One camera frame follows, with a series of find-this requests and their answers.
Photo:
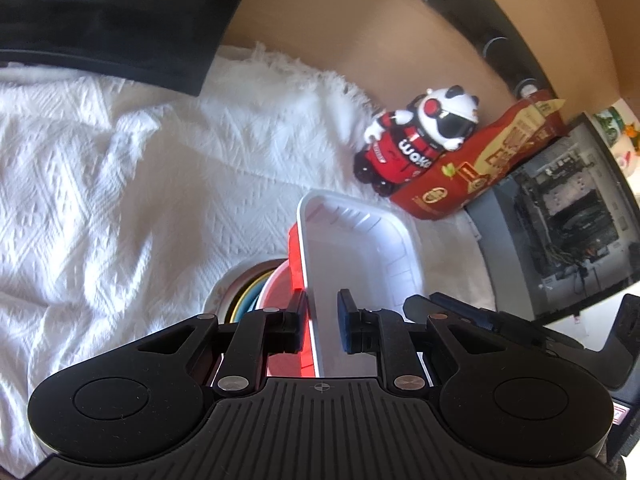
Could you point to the red snack bag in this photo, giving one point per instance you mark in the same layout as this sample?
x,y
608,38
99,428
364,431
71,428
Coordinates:
x,y
450,185

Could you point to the panda figurine in red jacket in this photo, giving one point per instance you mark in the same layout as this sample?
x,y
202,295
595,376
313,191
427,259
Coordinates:
x,y
400,152

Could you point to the black computer monitor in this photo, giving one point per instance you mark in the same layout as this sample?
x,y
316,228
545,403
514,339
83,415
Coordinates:
x,y
110,15

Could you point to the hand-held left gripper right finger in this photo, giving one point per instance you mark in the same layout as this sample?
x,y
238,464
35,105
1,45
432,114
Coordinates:
x,y
345,320

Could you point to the white bowl with yellow rim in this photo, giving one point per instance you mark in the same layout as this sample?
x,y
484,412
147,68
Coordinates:
x,y
235,307

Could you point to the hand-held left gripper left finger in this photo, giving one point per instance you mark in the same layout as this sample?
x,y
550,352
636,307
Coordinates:
x,y
299,320

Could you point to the white textured cloth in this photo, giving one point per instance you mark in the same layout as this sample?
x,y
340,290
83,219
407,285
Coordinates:
x,y
100,185

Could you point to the white printed box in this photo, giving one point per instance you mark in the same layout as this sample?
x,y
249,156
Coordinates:
x,y
615,125

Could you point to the red and white rectangular tray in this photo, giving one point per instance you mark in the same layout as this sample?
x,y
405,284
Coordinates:
x,y
360,250

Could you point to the white computer case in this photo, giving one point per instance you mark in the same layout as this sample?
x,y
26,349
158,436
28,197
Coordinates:
x,y
550,220

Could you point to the blue bowl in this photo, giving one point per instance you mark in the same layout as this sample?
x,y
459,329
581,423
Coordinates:
x,y
246,306

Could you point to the black wall power strip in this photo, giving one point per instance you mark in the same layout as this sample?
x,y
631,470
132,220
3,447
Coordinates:
x,y
480,25

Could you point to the white paper bowl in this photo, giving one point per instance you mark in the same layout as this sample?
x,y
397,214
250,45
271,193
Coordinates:
x,y
272,290

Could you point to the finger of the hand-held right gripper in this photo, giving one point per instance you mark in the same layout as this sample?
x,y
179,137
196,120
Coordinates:
x,y
470,312

